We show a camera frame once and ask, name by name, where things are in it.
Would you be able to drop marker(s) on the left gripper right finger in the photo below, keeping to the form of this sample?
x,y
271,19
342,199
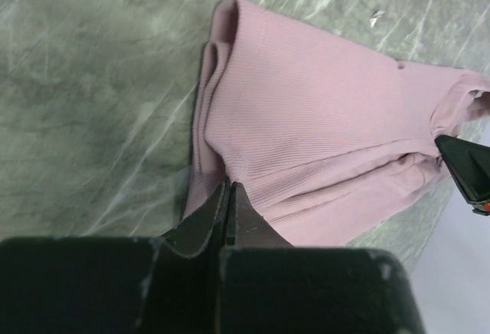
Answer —
x,y
246,227

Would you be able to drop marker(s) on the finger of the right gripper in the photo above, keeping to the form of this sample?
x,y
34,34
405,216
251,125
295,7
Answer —
x,y
468,164

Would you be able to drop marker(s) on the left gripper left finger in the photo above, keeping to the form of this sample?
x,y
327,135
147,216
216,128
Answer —
x,y
188,267

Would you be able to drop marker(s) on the pink tank top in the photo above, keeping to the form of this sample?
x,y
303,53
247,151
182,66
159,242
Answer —
x,y
328,137

